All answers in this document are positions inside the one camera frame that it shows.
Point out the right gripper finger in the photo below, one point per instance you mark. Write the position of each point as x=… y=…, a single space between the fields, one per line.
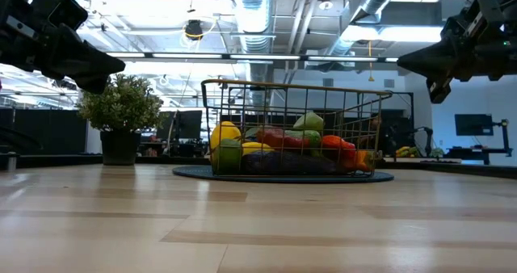
x=436 y=61
x=438 y=90

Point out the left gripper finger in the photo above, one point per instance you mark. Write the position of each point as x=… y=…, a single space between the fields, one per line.
x=76 y=59
x=97 y=84

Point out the orange-red chili pepper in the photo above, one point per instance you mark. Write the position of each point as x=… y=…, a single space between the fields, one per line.
x=337 y=144

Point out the pale green lime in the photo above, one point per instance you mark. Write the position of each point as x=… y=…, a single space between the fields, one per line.
x=309 y=122

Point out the yellow lemon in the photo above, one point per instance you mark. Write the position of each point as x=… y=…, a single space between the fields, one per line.
x=255 y=148
x=224 y=133

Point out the dark red chili pepper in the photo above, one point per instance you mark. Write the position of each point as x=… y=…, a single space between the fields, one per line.
x=287 y=163

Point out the small black robot arm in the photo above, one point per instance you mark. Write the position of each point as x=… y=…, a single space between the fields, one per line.
x=428 y=133

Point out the green potted plant black pot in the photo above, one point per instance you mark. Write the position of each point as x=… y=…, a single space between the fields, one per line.
x=121 y=103

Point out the black computer monitor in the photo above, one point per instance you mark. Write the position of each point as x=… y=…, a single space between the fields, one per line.
x=165 y=125
x=473 y=124
x=190 y=123

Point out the black office partition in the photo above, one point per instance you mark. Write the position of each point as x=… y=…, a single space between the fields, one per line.
x=60 y=127

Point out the yellow hanging pendant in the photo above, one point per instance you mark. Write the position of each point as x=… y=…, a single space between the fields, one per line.
x=370 y=78

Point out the yellow toy fruit pile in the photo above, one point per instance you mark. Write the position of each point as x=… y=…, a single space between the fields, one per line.
x=406 y=152

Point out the person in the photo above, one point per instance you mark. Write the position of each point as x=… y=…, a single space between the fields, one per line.
x=376 y=124

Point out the dark office desk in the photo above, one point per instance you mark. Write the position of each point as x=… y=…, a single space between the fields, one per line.
x=480 y=151

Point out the blue monitor stand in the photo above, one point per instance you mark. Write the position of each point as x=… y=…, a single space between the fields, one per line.
x=505 y=135

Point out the black round hanging speaker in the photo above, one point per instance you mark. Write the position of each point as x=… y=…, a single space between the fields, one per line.
x=194 y=30

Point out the round blue woven mat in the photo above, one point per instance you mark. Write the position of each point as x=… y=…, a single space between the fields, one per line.
x=190 y=172

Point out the long ceiling light strip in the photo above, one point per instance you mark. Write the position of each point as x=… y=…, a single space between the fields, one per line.
x=262 y=57

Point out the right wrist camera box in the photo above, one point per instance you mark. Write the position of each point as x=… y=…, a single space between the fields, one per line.
x=490 y=8

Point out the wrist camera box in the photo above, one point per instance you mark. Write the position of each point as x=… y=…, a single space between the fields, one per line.
x=490 y=8
x=60 y=8

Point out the grey wall vent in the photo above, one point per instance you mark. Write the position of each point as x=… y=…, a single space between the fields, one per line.
x=328 y=82
x=389 y=83

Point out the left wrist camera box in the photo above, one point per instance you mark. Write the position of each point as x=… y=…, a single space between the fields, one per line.
x=60 y=8

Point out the small grey metal post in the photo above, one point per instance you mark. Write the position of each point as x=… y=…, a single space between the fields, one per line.
x=12 y=162

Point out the ribbed silver air duct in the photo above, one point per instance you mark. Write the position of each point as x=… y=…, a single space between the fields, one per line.
x=254 y=18

